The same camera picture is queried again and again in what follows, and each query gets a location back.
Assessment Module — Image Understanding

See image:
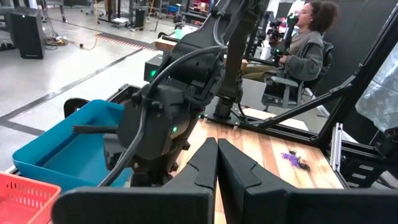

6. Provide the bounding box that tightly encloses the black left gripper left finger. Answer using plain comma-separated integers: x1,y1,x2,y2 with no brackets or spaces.
51,137,218,224

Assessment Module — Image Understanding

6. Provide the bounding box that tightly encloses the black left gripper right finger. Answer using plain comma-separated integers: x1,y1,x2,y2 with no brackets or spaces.
216,138,398,224

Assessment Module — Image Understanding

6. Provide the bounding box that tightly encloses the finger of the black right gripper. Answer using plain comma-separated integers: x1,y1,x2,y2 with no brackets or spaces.
72,123,119,135

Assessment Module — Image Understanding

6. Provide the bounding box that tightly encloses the black hand-held controller arm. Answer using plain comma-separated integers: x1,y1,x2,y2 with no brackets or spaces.
266,11,300,57

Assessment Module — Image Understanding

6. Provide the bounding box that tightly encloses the blue plastic bin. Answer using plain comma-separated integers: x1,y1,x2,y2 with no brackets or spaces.
12,99,134,192

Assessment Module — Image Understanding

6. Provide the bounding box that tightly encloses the black plastic basket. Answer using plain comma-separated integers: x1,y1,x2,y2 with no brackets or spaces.
105,83,142,105

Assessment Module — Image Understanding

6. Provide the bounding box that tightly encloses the black box with green light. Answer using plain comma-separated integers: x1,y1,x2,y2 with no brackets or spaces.
143,54,165,83

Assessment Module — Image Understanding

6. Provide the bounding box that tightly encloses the brown wooden workbench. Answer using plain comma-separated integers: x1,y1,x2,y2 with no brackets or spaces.
154,36,180,53

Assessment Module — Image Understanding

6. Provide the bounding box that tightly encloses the teal white box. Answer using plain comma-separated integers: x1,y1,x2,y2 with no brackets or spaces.
174,24,200,40

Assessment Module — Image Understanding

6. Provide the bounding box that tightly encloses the orange plastic basket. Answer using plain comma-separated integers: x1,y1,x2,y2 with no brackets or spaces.
0,171,62,224

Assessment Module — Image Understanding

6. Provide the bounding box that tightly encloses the black tower box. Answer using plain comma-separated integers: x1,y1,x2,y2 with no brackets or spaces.
10,6,46,60

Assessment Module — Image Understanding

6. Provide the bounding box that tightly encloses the grey office chair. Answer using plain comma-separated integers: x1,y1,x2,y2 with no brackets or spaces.
261,40,334,110

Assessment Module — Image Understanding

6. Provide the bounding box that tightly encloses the person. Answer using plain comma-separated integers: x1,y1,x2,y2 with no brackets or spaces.
242,0,340,82

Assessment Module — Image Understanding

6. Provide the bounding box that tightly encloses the grey plastic tarp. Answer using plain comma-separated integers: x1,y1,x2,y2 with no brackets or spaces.
354,40,398,134

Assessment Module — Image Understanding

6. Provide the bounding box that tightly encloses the black partition panel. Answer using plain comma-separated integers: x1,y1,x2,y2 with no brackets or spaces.
313,0,398,97

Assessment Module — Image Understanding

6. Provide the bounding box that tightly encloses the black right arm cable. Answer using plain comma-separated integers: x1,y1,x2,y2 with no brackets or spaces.
98,45,228,187

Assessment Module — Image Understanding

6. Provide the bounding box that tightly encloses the silver frame bracket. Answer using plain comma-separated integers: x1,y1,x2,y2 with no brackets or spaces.
329,122,343,172

